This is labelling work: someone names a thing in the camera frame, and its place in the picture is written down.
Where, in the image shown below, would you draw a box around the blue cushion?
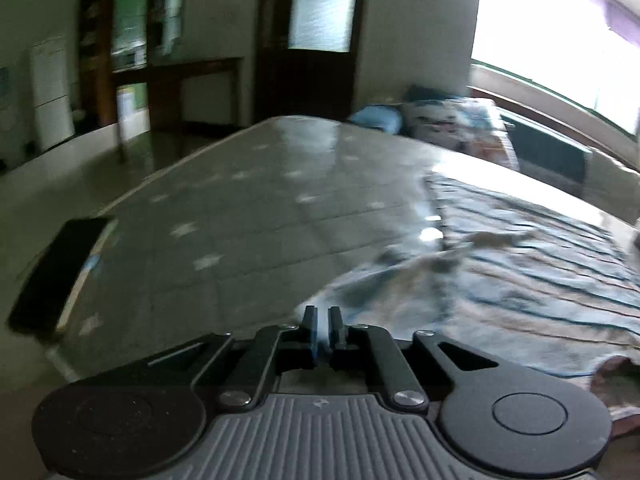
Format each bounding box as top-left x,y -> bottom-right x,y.
347,104 -> 404,134

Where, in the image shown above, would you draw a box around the blue striped Puma shirt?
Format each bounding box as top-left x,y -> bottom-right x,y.
318,174 -> 639,420

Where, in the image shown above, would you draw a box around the dark wooden console table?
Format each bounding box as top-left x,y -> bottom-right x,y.
114,56 -> 242,166

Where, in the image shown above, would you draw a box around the dark green sofa bench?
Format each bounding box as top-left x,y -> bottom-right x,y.
498,108 -> 591,198

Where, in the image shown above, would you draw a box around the dark wooden door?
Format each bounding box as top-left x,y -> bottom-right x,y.
252,0 -> 364,122

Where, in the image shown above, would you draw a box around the green framed window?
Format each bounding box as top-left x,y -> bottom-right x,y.
472,0 -> 639,136

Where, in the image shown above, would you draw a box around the butterfly print pillow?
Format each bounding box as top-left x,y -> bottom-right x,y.
401,98 -> 520,171

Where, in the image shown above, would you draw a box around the white refrigerator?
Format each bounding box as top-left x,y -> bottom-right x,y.
30,36 -> 74,152

